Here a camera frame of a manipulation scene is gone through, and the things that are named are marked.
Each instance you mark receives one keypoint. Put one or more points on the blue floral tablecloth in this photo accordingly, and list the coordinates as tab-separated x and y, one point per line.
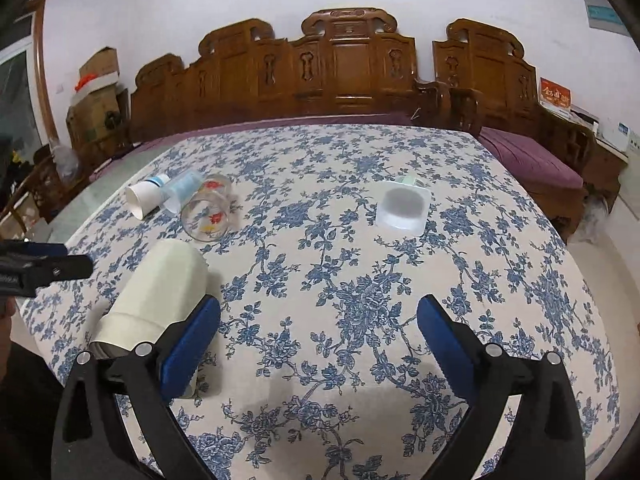
319	370

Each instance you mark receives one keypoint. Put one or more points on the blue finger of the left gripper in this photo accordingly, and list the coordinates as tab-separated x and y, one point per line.
48	270
31	249

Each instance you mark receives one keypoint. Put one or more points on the grey wall electrical panel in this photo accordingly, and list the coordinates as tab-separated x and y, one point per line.
601	15

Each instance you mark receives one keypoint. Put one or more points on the red gift box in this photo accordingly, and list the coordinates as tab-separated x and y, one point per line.
554	94

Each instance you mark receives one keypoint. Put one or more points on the cream steel tumbler cup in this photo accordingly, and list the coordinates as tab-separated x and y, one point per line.
166	286

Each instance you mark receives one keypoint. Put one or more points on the top cardboard box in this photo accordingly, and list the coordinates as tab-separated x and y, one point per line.
102	63

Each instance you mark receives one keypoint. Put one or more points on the white device on side table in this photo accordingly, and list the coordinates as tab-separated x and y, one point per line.
619	136

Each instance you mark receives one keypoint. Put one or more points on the flower-printed drinking glass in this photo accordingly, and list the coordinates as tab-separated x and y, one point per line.
206	217

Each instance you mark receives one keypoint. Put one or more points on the purple armchair cushion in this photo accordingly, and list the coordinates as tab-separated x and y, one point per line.
527	160

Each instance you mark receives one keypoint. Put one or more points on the plastic bag under table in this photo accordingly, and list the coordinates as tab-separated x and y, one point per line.
594	220

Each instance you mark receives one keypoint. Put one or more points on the carved wooden armchair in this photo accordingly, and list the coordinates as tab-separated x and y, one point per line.
491	61

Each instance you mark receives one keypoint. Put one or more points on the clear plastic blue-label cup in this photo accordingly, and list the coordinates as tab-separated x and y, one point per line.
179	190

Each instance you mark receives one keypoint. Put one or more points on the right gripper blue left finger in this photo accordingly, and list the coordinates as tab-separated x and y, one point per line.
155	374

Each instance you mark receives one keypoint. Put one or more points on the white paper cup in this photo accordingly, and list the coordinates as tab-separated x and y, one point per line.
146	195

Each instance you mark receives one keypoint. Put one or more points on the person's left hand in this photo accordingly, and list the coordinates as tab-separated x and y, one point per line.
6	322

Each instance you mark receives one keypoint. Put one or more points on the wooden chair at left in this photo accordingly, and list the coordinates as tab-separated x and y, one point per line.
47	188

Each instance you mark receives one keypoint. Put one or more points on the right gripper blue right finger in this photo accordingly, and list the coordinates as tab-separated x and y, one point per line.
483	376

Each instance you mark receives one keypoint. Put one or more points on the glass balcony door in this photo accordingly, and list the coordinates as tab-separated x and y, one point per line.
26	115

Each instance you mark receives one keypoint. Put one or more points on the white green yogurt cup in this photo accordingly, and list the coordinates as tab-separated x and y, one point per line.
403	204

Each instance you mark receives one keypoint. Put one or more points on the large cardboard box stack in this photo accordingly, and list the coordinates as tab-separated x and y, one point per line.
95	111

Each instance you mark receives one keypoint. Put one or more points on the wooden side table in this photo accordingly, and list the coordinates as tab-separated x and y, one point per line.
579	148

